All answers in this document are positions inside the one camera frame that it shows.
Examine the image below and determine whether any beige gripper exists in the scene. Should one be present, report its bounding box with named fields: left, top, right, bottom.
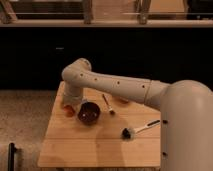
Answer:
left=62, top=87, right=83, bottom=108

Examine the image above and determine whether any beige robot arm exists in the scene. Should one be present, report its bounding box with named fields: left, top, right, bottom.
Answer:
left=62, top=58, right=213, bottom=171

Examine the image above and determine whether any dark brown bowl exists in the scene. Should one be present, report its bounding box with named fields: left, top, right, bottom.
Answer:
left=78, top=102, right=100, bottom=125

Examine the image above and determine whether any small wooden brush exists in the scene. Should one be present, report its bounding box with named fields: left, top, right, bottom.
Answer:
left=102, top=94, right=115, bottom=115

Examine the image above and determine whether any orange plate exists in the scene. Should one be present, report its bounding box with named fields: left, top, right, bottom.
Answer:
left=113, top=96, right=129, bottom=104

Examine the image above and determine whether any wooden table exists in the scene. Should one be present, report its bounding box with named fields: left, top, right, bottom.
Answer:
left=38, top=84, right=160, bottom=168

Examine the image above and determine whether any black dish brush white handle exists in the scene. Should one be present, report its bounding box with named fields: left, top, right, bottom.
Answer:
left=121, top=120, right=160, bottom=139

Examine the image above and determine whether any black handle bar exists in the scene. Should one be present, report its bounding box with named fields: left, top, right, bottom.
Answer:
left=8, top=143, right=17, bottom=171

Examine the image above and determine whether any wooden shelf rail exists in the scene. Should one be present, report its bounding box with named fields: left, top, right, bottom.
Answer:
left=0, top=0, right=213, bottom=28

